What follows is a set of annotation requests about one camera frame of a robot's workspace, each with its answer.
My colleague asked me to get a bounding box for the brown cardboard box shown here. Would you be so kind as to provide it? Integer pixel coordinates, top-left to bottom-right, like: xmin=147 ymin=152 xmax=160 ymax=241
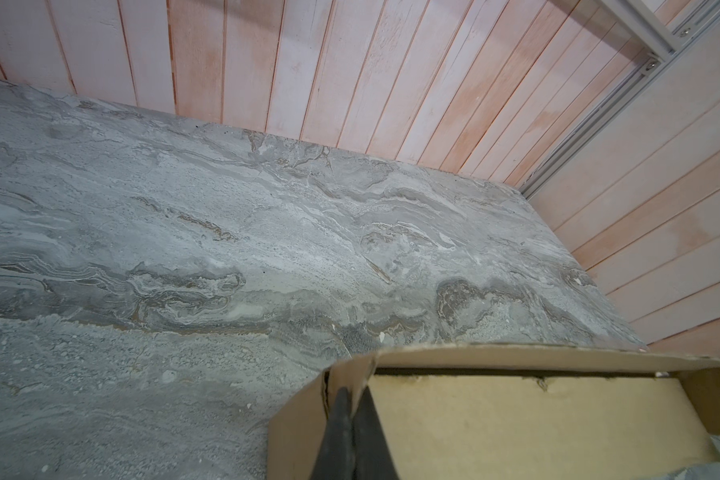
xmin=267 ymin=344 xmax=720 ymax=479

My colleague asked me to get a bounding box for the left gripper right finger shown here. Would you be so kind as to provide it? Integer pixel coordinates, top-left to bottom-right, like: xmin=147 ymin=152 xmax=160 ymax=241
xmin=353 ymin=387 xmax=399 ymax=480

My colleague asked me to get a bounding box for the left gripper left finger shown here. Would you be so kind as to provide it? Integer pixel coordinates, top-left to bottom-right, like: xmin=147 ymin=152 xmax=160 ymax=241
xmin=310 ymin=387 xmax=354 ymax=480

